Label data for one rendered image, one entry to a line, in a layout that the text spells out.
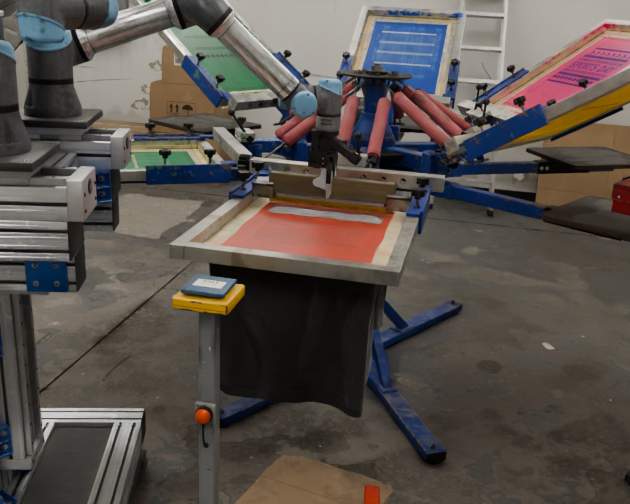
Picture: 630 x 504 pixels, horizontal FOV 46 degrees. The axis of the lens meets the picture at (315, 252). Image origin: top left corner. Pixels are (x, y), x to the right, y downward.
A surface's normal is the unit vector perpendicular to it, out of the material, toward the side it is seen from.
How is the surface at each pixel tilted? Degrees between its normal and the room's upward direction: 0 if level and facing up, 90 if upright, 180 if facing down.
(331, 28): 90
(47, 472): 0
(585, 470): 0
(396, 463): 0
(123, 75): 90
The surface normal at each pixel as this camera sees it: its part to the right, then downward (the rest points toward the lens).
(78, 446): 0.05, -0.94
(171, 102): -0.30, 0.30
